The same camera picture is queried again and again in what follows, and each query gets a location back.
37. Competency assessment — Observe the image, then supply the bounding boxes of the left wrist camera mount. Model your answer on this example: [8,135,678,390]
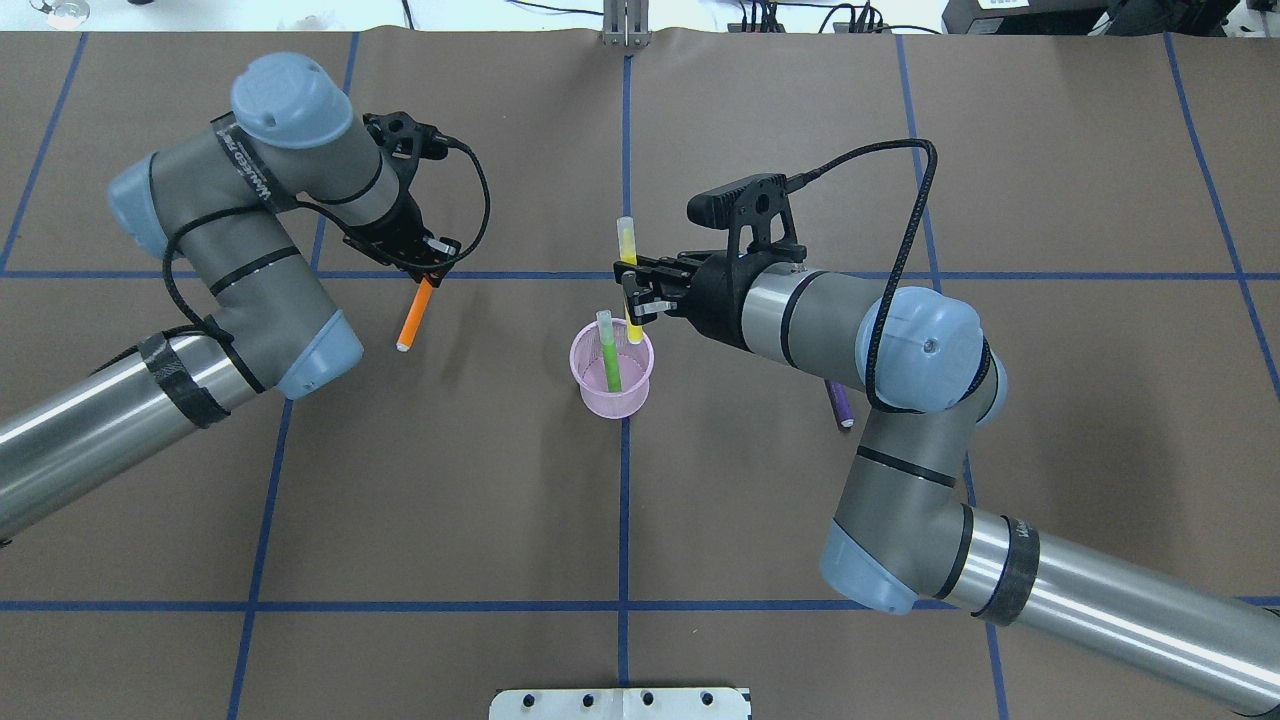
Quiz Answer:
[362,111,454,188]

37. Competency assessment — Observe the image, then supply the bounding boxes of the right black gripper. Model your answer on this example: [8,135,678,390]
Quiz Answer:
[613,251,762,346]

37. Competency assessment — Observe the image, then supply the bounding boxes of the brown paper table cover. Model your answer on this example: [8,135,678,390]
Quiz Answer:
[0,27,1280,720]

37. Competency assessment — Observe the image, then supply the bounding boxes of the pink mesh pen holder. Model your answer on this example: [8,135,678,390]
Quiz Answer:
[568,319,655,419]

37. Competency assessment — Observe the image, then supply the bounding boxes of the white metal base plate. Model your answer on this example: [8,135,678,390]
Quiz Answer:
[488,687,754,719]

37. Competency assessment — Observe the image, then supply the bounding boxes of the aluminium frame post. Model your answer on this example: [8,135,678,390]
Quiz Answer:
[600,0,652,47]

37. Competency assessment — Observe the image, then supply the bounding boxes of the left black camera cable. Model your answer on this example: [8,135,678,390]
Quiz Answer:
[163,140,492,346]

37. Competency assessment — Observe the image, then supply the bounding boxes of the black box with label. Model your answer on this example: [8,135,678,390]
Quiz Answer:
[942,1,1239,37]

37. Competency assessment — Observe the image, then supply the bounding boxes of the right black camera cable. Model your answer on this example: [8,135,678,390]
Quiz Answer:
[785,138,941,411]

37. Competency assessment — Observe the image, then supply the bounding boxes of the yellow highlighter pen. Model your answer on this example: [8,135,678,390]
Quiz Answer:
[616,215,644,345]

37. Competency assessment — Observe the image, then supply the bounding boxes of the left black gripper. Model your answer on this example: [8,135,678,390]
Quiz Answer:
[343,195,463,286]

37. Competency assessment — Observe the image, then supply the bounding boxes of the green highlighter pen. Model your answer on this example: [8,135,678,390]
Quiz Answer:
[595,309,622,393]

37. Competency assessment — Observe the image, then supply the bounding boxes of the orange highlighter pen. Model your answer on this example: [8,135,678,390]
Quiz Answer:
[396,279,435,354]

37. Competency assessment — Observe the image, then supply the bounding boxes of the blue tape grid lines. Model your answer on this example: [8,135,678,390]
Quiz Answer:
[0,32,1280,720]

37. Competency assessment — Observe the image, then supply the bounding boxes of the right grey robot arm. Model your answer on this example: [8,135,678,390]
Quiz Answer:
[614,251,1279,719]

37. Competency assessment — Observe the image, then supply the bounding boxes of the black camera cable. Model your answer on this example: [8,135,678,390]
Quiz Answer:
[163,140,492,346]
[785,138,941,411]

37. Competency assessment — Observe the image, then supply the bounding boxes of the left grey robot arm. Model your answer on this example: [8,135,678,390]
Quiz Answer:
[1,53,474,544]

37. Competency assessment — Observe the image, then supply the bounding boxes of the purple highlighter pen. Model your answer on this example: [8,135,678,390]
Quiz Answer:
[824,380,856,430]

